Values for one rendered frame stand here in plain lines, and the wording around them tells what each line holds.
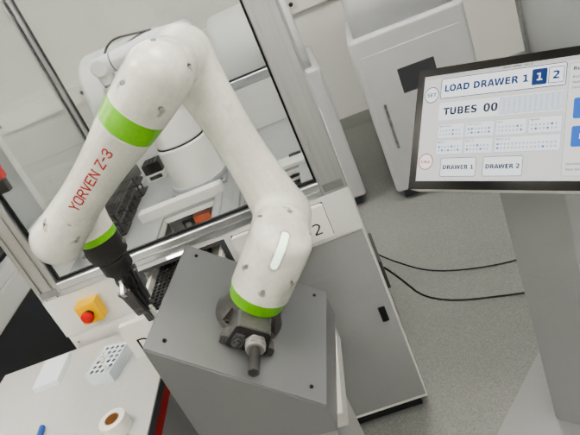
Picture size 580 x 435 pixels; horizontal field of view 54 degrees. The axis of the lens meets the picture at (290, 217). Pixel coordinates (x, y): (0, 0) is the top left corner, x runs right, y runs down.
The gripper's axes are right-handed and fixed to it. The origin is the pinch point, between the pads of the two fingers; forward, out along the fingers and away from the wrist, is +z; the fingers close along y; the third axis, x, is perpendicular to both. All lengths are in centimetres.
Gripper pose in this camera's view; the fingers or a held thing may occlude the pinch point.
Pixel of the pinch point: (152, 317)
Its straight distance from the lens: 151.2
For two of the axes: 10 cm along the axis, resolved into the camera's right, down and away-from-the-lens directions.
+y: 0.9, 4.7, -8.8
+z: 3.7, 8.0, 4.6
